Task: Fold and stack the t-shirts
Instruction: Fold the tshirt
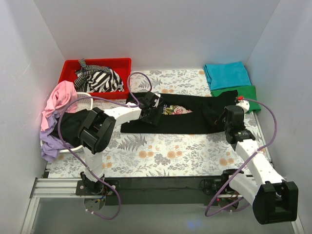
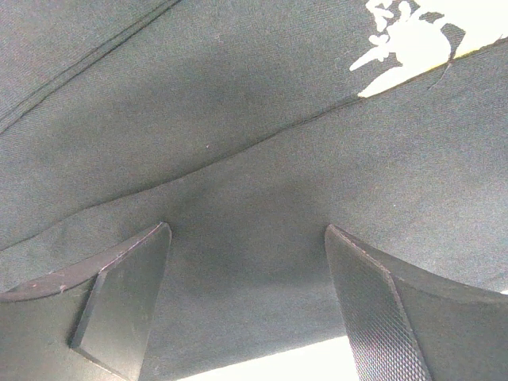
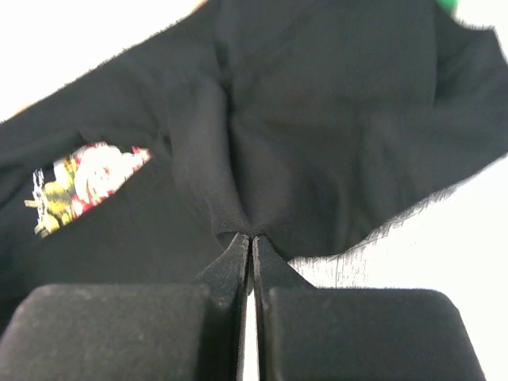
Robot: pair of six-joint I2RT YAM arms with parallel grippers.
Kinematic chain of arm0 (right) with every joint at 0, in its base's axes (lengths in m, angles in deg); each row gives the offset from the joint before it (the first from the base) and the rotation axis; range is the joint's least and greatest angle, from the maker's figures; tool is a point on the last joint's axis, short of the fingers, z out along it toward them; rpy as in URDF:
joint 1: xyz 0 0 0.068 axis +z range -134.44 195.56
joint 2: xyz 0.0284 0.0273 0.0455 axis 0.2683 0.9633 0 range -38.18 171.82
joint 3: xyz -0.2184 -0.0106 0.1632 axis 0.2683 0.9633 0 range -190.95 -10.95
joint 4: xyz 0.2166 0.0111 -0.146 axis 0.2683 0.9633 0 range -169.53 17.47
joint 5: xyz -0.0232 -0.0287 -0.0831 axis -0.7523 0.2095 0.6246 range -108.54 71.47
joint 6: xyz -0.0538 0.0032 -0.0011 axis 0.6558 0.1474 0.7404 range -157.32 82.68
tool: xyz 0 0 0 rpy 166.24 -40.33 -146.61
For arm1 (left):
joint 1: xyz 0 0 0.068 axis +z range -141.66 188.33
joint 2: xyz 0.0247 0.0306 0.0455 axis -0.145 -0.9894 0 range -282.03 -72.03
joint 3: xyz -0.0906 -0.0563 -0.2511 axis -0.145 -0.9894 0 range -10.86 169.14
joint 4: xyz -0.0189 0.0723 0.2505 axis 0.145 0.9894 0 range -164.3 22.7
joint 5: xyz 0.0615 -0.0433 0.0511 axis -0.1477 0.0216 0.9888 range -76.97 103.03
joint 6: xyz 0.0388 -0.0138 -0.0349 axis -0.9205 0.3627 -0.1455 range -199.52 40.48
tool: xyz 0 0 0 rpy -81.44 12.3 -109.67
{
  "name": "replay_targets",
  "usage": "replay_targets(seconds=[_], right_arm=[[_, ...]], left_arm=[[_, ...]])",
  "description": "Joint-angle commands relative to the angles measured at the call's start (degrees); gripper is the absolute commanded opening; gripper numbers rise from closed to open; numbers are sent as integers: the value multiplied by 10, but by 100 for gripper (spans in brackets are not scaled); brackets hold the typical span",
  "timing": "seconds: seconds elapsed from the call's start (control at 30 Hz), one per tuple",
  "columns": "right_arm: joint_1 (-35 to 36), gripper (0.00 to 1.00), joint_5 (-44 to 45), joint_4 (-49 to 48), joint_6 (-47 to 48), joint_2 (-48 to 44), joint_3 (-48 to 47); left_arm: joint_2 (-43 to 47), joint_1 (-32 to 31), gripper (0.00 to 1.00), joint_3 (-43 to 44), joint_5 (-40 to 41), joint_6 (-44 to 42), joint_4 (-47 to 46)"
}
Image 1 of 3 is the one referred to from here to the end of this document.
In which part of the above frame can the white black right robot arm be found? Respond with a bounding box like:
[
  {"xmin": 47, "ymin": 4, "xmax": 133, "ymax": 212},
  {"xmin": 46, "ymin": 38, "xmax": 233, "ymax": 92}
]
[{"xmin": 215, "ymin": 101, "xmax": 298, "ymax": 224}]

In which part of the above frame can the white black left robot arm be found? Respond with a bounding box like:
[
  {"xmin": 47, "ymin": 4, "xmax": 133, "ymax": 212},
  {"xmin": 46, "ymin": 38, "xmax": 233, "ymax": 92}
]
[{"xmin": 78, "ymin": 91, "xmax": 163, "ymax": 195}]

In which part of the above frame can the black white striped shirt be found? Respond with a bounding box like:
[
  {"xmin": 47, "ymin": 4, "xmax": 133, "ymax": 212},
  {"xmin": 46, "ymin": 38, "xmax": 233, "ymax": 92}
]
[{"xmin": 74, "ymin": 59, "xmax": 124, "ymax": 93}]

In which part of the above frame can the folded green t shirt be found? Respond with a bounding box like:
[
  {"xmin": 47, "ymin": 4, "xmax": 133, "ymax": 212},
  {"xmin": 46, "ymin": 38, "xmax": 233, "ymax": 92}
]
[{"xmin": 211, "ymin": 85, "xmax": 261, "ymax": 113}]

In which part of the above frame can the black shirt in basket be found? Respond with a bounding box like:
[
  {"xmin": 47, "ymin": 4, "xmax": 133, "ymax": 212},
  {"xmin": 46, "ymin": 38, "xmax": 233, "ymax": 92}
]
[{"xmin": 60, "ymin": 109, "xmax": 90, "ymax": 148}]

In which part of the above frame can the floral patterned table mat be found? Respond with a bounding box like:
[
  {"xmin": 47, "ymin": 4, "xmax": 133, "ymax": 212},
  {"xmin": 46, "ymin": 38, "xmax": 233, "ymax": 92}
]
[{"xmin": 47, "ymin": 69, "xmax": 273, "ymax": 178}]

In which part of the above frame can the black floral print t shirt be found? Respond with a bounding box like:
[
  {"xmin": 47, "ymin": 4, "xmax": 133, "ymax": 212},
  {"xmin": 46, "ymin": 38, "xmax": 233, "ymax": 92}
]
[{"xmin": 120, "ymin": 90, "xmax": 238, "ymax": 134}]

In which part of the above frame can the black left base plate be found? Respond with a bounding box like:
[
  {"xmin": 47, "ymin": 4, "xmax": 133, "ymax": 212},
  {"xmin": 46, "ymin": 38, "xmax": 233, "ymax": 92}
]
[{"xmin": 76, "ymin": 179, "xmax": 120, "ymax": 196}]

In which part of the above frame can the pink shirt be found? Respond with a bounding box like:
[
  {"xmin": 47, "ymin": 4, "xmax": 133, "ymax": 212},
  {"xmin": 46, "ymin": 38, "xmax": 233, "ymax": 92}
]
[{"xmin": 41, "ymin": 80, "xmax": 78, "ymax": 131}]

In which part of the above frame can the white plastic laundry basket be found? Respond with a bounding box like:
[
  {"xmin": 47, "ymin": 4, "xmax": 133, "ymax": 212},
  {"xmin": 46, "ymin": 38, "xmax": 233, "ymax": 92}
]
[{"xmin": 40, "ymin": 98, "xmax": 93, "ymax": 154}]

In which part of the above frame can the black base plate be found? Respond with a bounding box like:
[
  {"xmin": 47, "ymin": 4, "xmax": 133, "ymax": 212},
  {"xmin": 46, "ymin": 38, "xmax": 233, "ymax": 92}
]
[
  {"xmin": 199, "ymin": 179, "xmax": 238, "ymax": 195},
  {"xmin": 76, "ymin": 179, "xmax": 120, "ymax": 196}
]

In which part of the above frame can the aluminium frame rail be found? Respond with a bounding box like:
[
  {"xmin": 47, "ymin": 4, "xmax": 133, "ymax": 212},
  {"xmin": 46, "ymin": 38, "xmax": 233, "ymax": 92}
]
[{"xmin": 30, "ymin": 176, "xmax": 293, "ymax": 198}]

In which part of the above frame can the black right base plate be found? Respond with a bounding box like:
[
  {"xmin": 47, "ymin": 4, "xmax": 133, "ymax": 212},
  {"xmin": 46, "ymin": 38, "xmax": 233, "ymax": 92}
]
[{"xmin": 199, "ymin": 179, "xmax": 238, "ymax": 195}]

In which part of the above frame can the lavender shirt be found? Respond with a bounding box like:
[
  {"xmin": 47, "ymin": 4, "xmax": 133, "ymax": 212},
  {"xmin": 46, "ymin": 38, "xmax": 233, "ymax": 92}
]
[{"xmin": 40, "ymin": 111, "xmax": 66, "ymax": 162}]

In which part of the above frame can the folded blue t shirt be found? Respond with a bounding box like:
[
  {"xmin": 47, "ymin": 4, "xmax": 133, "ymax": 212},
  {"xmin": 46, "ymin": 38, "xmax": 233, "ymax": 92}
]
[{"xmin": 203, "ymin": 62, "xmax": 251, "ymax": 91}]

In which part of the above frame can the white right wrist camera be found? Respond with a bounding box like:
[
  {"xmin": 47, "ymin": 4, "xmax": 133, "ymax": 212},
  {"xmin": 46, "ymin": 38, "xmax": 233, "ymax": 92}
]
[{"xmin": 236, "ymin": 96, "xmax": 250, "ymax": 114}]

